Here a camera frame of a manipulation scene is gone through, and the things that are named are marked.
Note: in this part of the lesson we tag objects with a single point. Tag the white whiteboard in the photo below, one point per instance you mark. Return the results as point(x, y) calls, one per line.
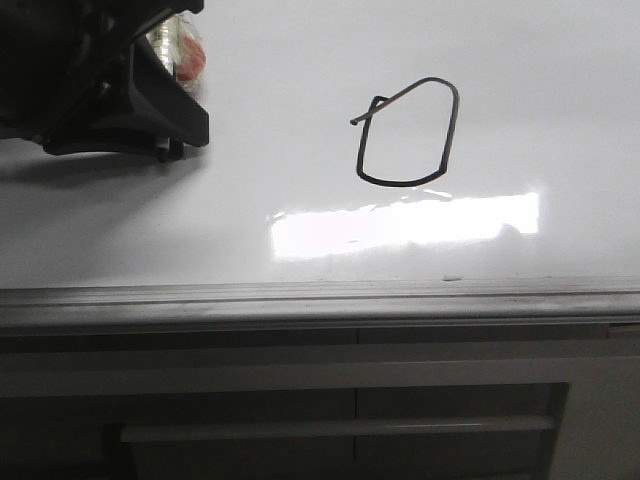
point(362, 140)

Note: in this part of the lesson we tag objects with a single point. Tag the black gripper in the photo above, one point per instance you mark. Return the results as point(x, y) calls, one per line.
point(81, 76)

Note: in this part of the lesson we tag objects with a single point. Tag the grey cabinet with louvres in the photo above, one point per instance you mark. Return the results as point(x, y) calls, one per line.
point(488, 402)

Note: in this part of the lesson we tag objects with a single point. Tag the red round magnet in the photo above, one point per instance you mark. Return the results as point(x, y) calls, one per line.
point(192, 59)

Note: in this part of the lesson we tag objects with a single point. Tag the white whiteboard marker pen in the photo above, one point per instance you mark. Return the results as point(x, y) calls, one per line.
point(166, 42)

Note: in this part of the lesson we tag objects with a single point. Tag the grey aluminium whiteboard frame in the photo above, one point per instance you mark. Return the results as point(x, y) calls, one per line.
point(318, 305)

